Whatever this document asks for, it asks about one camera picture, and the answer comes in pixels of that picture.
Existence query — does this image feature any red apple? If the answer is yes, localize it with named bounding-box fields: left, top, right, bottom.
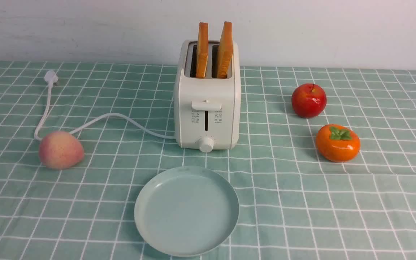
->
left=291, top=83, right=327, bottom=118

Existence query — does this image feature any white power cable with plug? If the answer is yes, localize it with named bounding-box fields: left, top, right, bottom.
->
left=34, top=70, right=176, bottom=142

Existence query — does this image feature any light green round plate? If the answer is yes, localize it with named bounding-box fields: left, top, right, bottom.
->
left=134, top=166, right=240, bottom=258

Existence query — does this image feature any pink peach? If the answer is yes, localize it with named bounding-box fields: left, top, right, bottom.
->
left=38, top=131, right=84, bottom=170

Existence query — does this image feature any toast slice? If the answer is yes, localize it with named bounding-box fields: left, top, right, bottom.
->
left=216, top=21, right=233, bottom=79
left=195, top=22, right=209, bottom=78

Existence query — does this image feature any white two-slot toaster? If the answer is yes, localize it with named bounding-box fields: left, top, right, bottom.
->
left=173, top=40, right=242, bottom=153

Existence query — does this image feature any orange persimmon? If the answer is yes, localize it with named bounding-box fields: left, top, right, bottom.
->
left=316, top=125, right=360, bottom=163

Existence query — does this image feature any green checkered tablecloth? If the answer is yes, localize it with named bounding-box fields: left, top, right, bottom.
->
left=0, top=61, right=416, bottom=260

